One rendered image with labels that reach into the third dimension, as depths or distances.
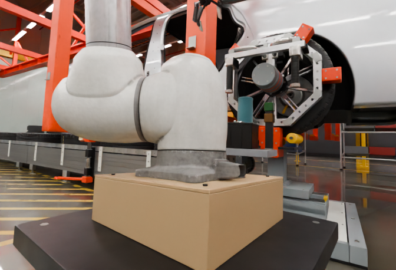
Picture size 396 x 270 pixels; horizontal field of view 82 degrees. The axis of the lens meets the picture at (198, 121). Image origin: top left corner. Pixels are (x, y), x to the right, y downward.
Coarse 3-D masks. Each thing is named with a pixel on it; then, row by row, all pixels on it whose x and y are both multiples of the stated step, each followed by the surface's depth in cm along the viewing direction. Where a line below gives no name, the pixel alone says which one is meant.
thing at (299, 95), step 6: (300, 78) 176; (300, 84) 176; (306, 84) 173; (288, 90) 175; (294, 90) 173; (300, 96) 171; (306, 96) 172; (282, 102) 181; (294, 102) 172; (300, 102) 174; (282, 108) 181; (288, 108) 178; (282, 114) 180; (288, 114) 178
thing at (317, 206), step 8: (312, 192) 144; (320, 192) 150; (288, 200) 127; (296, 200) 129; (304, 200) 127; (312, 200) 127; (320, 200) 125; (328, 200) 141; (288, 208) 126; (296, 208) 124; (304, 208) 122; (312, 208) 120; (320, 208) 118; (328, 208) 140; (312, 216) 120; (320, 216) 118
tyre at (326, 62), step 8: (312, 40) 134; (320, 48) 131; (328, 56) 129; (328, 64) 128; (328, 88) 127; (328, 96) 126; (320, 104) 128; (328, 104) 130; (232, 112) 157; (312, 112) 130; (320, 112) 128; (304, 120) 132; (312, 120) 130; (320, 120) 143; (288, 128) 136; (296, 128) 134; (304, 128) 132
